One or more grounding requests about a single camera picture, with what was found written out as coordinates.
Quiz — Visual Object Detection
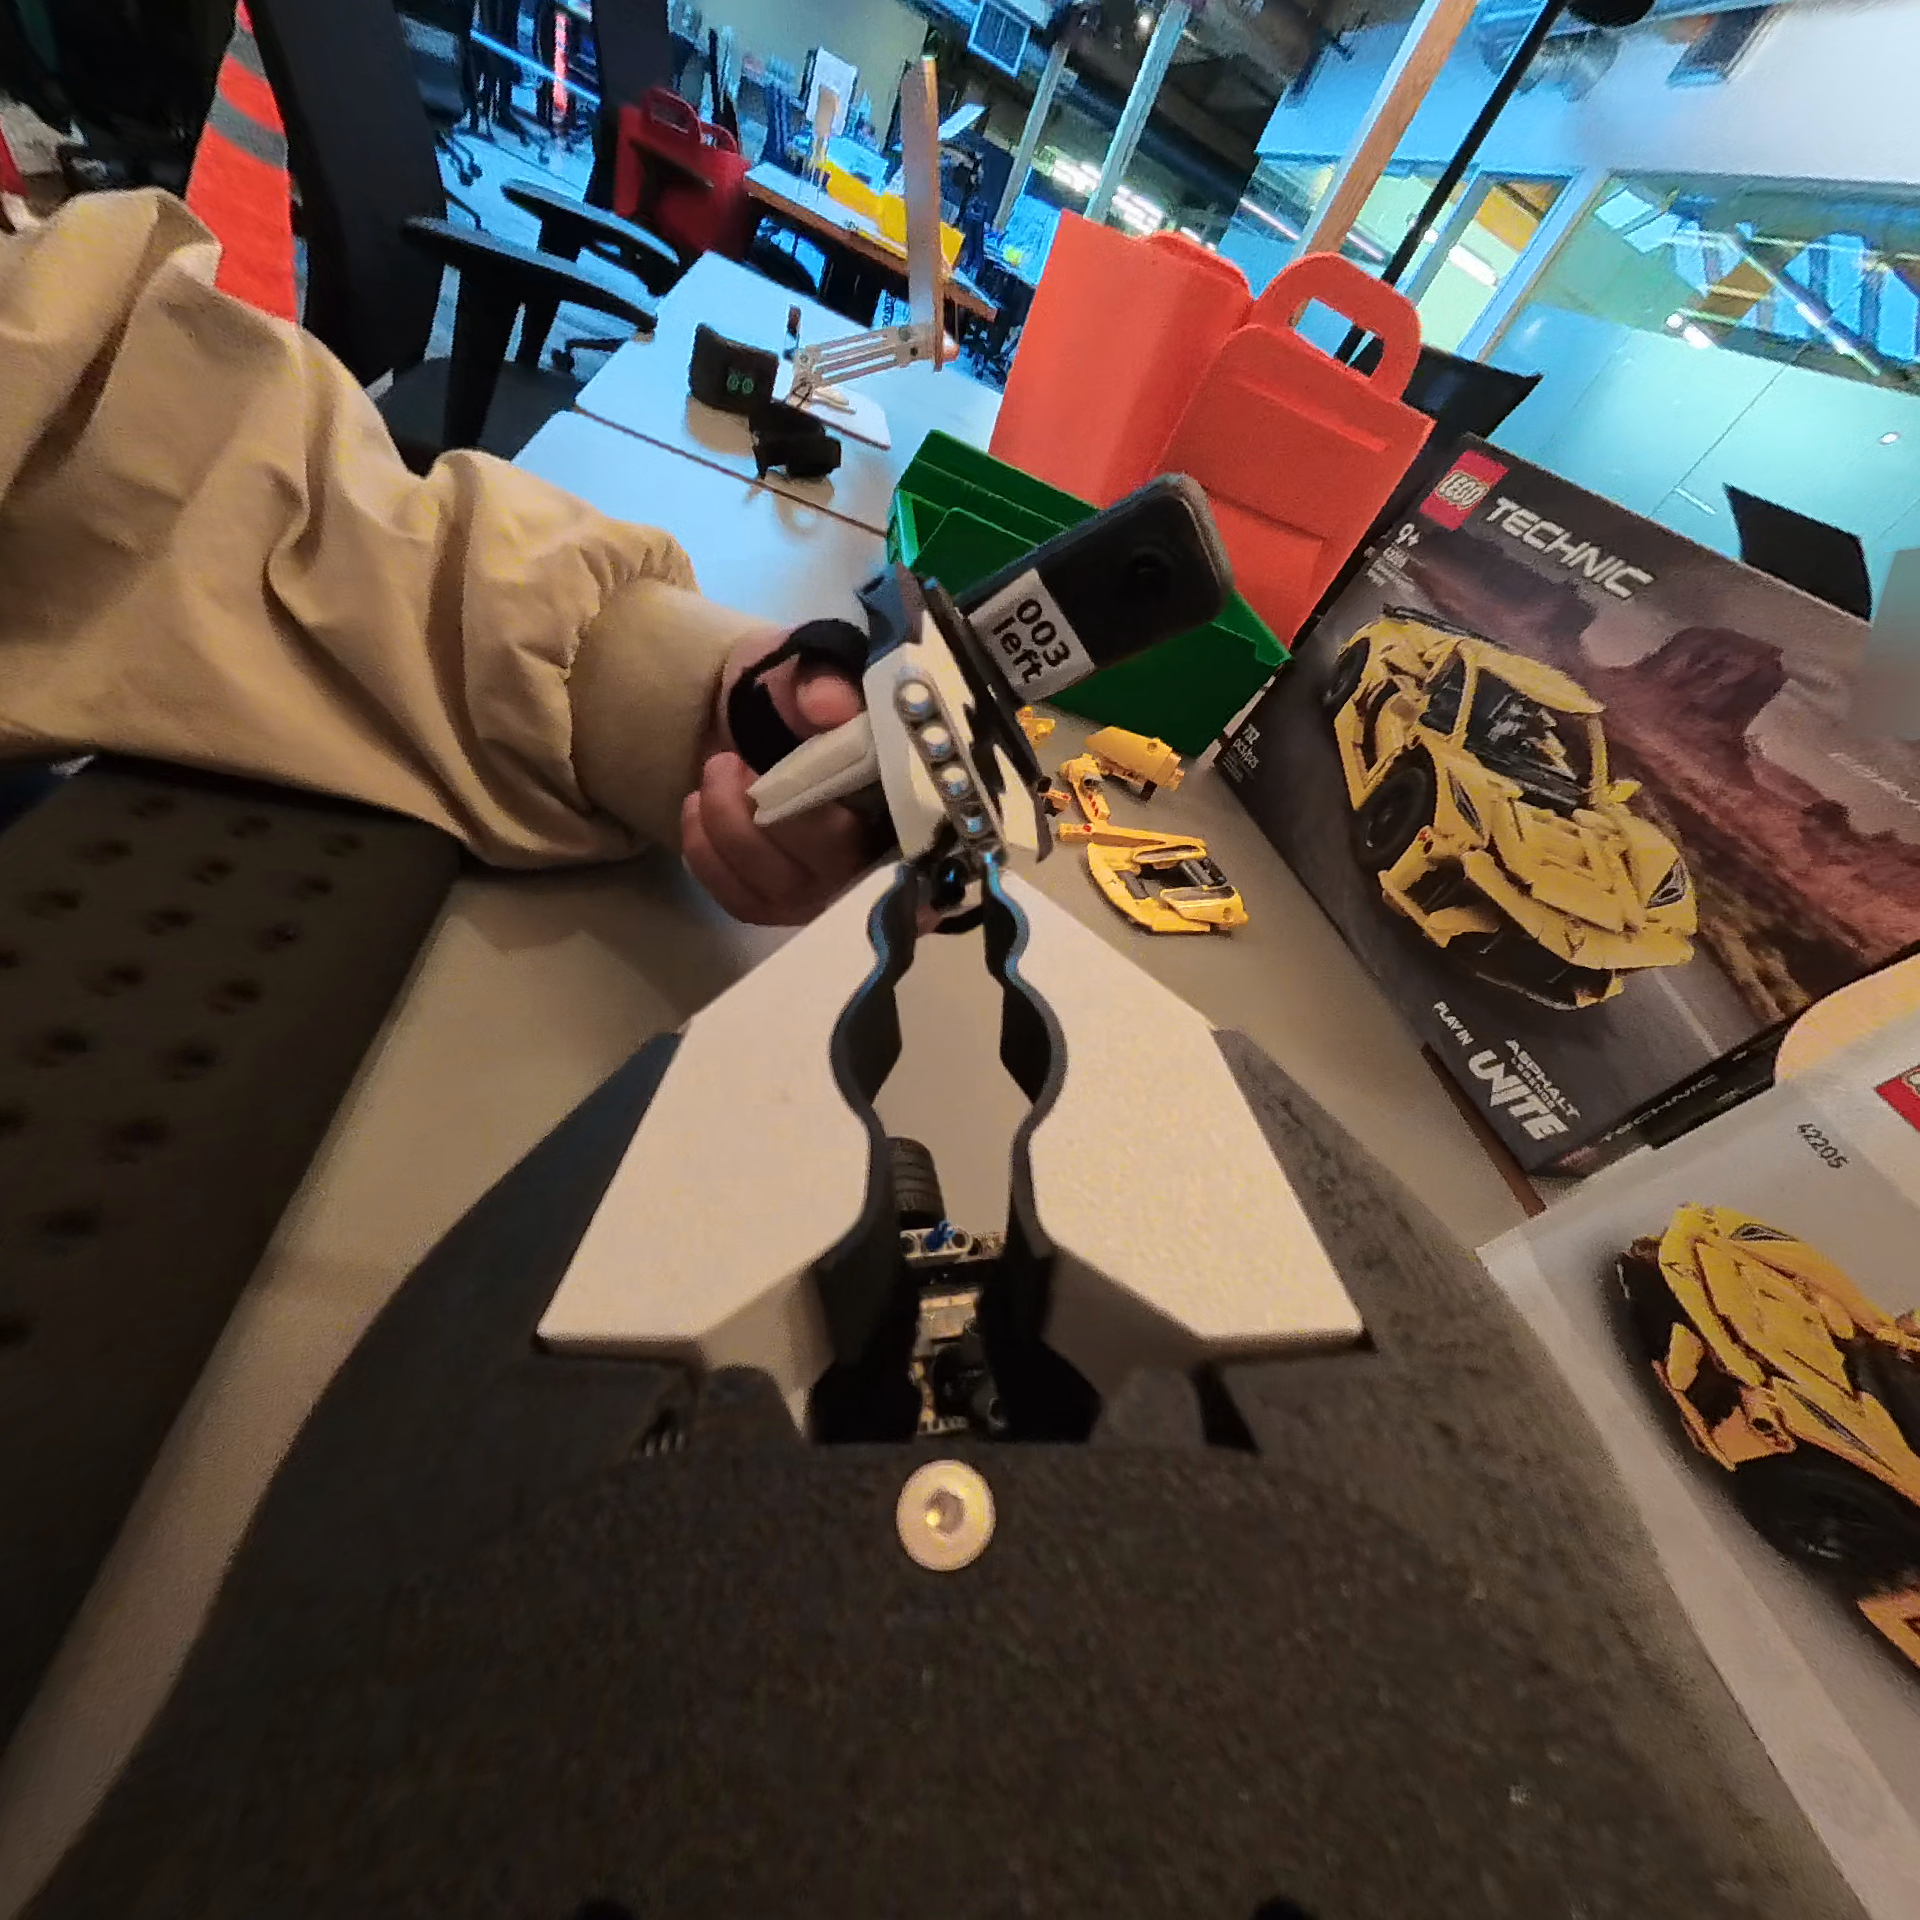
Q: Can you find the red office chair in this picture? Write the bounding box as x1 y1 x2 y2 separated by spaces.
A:
613 86 751 257

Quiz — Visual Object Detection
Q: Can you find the red plastic carry case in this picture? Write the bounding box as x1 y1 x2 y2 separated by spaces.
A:
989 210 1433 646

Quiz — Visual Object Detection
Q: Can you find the person's left forearm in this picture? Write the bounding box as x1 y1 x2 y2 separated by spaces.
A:
0 188 782 874

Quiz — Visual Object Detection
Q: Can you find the grey car instruction booklet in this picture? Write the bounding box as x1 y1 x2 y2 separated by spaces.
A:
1476 1020 1920 1920

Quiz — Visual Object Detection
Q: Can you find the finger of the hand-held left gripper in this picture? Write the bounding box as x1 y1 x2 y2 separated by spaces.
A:
873 616 1013 867

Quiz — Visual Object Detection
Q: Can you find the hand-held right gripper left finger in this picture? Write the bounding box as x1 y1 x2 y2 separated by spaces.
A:
535 867 921 1434

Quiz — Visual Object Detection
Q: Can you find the black device green display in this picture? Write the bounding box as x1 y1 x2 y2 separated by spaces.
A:
689 322 782 410

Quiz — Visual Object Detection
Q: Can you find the yellow plastic bin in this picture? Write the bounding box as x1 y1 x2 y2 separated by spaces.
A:
823 158 965 257

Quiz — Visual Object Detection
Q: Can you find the grey brick beam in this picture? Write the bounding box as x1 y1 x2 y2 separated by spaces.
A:
896 675 1000 881

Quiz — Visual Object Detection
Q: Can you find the wooden desk lamp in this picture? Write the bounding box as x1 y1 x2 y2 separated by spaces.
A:
746 52 961 482

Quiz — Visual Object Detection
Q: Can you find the dark printed car set box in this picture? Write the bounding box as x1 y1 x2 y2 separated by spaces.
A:
1257 435 1920 1180

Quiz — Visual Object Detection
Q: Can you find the yellow black brick car chassis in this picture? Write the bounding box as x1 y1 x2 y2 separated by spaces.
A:
878 1137 1010 1443

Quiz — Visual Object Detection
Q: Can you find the black office chair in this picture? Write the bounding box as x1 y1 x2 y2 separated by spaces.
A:
239 0 663 453

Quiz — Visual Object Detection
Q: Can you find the green plastic bin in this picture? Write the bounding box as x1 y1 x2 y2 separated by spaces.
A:
887 430 1292 758

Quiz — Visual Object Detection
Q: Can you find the large yellow car panel assembly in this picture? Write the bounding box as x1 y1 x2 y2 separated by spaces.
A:
1084 824 1249 936

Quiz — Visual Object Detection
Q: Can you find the grey desk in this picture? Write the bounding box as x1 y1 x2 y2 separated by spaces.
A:
0 404 1548 1876

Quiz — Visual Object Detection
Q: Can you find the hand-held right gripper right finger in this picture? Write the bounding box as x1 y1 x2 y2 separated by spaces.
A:
978 867 1368 1409

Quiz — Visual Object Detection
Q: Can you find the black mesh chair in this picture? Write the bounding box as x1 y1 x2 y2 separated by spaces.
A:
0 757 466 1741

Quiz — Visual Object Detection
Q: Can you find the black pole round disc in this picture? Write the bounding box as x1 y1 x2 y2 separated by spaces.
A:
1341 0 1652 369

